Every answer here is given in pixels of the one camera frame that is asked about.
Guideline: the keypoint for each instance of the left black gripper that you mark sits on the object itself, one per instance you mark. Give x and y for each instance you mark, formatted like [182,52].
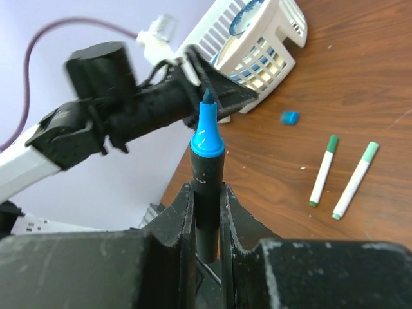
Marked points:
[182,98]

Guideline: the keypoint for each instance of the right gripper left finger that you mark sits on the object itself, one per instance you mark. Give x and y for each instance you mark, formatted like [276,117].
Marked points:
[152,267]

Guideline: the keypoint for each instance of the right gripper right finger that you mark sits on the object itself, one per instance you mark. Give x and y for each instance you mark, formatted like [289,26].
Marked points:
[262,270]

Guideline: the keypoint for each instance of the black blue highlighter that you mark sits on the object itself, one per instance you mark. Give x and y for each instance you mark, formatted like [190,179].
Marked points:
[207,163]

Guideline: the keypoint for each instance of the blue highlighter cap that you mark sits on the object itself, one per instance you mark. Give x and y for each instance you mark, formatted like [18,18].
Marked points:
[289,117]

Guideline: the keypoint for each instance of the white pen dark green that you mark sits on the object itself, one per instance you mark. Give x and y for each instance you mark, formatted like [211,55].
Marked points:
[323,171]

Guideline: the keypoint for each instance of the white pen light green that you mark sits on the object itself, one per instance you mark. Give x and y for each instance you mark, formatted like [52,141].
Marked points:
[355,180]

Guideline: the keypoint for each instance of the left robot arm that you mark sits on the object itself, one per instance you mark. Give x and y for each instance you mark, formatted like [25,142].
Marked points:
[112,106]

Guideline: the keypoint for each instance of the white plastic basket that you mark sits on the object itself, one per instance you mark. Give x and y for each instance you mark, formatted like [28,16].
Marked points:
[275,22]

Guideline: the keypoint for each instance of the light blue plate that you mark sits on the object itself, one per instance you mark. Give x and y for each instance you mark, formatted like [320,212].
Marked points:
[245,72]

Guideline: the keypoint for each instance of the blue patterned bowl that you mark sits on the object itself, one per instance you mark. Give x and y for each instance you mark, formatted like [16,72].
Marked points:
[245,17]

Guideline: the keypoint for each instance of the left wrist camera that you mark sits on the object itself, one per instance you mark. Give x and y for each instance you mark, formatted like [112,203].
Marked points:
[156,41]

